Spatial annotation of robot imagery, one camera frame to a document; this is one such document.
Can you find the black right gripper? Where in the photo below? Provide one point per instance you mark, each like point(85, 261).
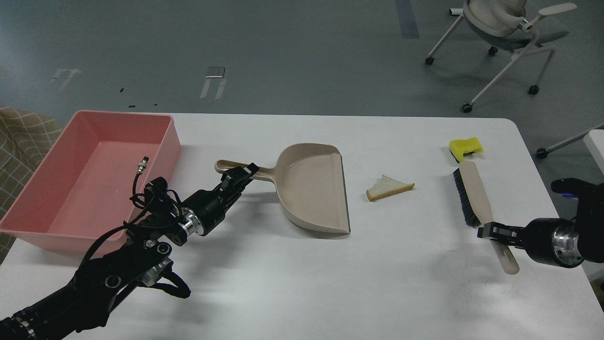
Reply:
point(550, 241)

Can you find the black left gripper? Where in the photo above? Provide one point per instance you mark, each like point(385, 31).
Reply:
point(204, 210)

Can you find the beige hand brush black bristles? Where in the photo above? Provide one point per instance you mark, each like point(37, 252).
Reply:
point(477, 210)

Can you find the beige plastic dustpan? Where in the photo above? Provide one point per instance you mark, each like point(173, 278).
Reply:
point(310, 184)

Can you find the yellow green sponge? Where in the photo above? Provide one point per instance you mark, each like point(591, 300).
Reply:
point(461, 147)

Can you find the triangular bread slice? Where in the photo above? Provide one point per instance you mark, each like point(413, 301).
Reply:
point(387, 186)

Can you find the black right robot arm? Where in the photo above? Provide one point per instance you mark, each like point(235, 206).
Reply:
point(589, 218)

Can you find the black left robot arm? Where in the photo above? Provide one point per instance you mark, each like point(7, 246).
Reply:
point(133, 255)

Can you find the pink plastic bin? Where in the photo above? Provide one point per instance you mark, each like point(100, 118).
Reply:
point(83, 186)

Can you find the white office chair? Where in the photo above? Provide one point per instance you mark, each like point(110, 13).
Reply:
point(506, 26)

